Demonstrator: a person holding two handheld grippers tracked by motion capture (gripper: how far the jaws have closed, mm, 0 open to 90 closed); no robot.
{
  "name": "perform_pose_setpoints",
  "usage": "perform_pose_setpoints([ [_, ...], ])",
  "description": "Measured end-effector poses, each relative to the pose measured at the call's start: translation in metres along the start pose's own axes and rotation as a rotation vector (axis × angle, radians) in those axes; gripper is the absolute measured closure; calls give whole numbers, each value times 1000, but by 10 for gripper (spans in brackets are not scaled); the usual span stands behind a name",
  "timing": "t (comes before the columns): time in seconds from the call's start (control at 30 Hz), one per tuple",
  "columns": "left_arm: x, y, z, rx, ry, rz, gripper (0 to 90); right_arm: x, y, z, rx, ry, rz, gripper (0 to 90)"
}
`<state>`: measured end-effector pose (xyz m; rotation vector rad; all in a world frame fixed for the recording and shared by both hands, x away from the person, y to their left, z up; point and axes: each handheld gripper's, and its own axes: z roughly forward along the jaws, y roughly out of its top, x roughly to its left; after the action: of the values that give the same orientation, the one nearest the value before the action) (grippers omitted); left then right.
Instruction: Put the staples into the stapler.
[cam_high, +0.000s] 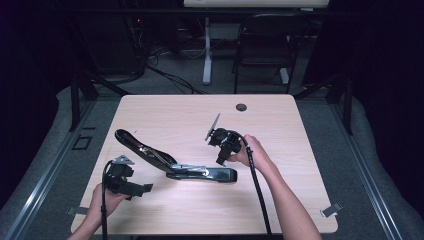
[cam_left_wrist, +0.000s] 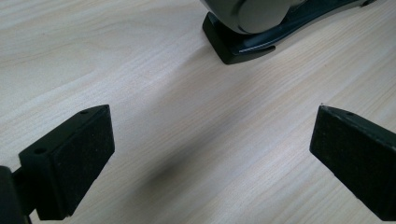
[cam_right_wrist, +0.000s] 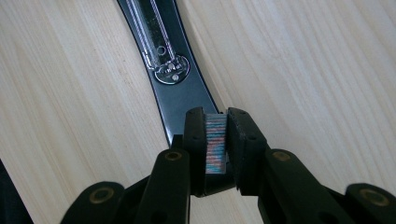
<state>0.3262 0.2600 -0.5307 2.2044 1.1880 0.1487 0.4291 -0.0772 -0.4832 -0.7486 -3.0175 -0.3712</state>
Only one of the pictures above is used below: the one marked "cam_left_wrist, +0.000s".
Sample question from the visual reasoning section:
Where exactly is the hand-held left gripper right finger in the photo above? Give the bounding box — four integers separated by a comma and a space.
309, 105, 396, 222

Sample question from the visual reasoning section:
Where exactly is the black and grey stapler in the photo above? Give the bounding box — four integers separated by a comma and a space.
200, 0, 377, 65

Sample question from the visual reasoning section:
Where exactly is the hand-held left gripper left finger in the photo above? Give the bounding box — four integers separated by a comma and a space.
18, 104, 116, 221

